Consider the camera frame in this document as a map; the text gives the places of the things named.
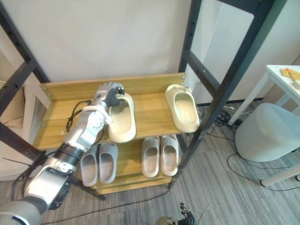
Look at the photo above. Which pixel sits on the pale cream foam slipper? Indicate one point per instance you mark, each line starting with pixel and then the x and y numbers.
pixel 151 161
pixel 170 159

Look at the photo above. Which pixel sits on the pale grey round stool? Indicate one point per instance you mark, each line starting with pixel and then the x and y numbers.
pixel 267 133

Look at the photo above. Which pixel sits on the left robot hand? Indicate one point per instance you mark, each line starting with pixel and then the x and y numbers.
pixel 105 92

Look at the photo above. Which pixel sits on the beige foam slipper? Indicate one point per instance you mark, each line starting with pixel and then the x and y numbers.
pixel 185 110
pixel 122 131

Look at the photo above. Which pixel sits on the grey foam slipper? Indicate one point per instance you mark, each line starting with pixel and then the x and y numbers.
pixel 90 168
pixel 107 164

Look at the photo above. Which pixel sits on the wooden shelf with screwed rail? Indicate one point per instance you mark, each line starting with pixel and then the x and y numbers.
pixel 150 117

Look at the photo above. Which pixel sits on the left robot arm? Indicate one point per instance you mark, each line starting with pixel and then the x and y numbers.
pixel 86 131

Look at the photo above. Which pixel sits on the white side cabinet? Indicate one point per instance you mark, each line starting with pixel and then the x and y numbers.
pixel 30 117

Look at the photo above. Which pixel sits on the white table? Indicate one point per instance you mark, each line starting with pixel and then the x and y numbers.
pixel 281 84

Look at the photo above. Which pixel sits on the black metal rack frame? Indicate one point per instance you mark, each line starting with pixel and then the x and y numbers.
pixel 222 93

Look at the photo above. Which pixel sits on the plain wooden shelf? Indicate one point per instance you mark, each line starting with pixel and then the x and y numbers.
pixel 129 161

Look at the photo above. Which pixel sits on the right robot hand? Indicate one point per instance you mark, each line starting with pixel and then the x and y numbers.
pixel 186 215

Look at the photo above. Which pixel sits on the yellow snack pack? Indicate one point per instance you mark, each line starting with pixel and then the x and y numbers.
pixel 289 72

